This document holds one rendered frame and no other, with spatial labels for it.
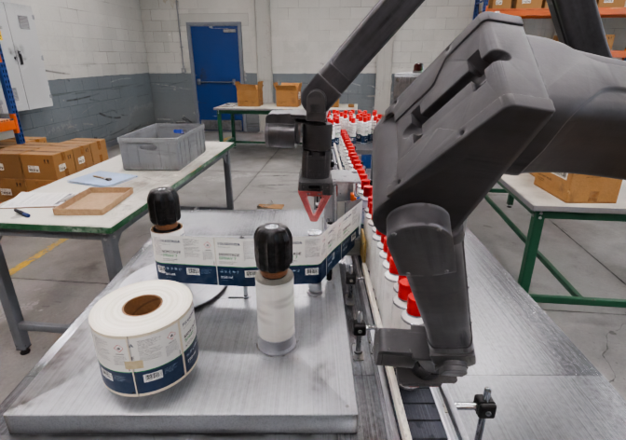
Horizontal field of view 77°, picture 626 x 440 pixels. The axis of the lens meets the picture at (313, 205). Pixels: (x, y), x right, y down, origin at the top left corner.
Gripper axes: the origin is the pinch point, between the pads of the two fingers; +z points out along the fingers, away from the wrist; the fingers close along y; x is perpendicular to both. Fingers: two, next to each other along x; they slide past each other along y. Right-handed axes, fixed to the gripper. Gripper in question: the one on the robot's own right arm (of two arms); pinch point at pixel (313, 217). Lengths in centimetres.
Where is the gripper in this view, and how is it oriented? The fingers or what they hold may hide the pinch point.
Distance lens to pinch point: 82.8
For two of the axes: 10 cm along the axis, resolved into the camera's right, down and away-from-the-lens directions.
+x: 10.0, 0.4, 0.1
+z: -0.4, 9.4, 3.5
